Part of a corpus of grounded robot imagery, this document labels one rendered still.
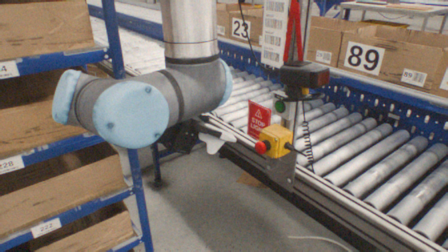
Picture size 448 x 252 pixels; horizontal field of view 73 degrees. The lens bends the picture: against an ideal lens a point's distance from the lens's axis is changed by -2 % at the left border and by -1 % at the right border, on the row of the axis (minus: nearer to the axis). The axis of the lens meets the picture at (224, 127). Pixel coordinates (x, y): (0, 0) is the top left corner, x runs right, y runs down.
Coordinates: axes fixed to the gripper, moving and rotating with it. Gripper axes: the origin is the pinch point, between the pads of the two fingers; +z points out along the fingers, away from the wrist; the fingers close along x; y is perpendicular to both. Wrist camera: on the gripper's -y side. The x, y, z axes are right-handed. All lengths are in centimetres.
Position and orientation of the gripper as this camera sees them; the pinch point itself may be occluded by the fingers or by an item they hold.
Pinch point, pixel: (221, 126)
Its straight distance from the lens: 74.5
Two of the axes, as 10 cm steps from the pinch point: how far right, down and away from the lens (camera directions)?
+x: 5.9, 4.4, -6.8
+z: 6.8, 1.9, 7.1
